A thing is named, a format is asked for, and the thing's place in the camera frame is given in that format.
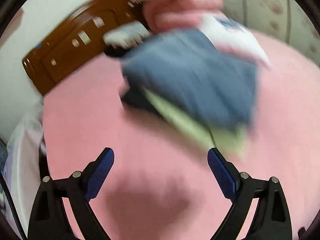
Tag brown wooden headboard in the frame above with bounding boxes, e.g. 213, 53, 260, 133
22, 0, 147, 95

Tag white pillow with blue print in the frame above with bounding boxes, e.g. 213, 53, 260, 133
199, 13, 270, 66

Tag blue denim jacket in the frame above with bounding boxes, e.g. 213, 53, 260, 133
121, 29, 257, 129

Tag folded pink blanket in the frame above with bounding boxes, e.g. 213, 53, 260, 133
130, 0, 223, 33

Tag folded light green garment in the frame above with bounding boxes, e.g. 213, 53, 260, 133
143, 89, 247, 158

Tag floral wardrobe doors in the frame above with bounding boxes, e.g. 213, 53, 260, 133
223, 0, 319, 64

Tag black cable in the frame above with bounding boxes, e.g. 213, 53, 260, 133
0, 172, 27, 240

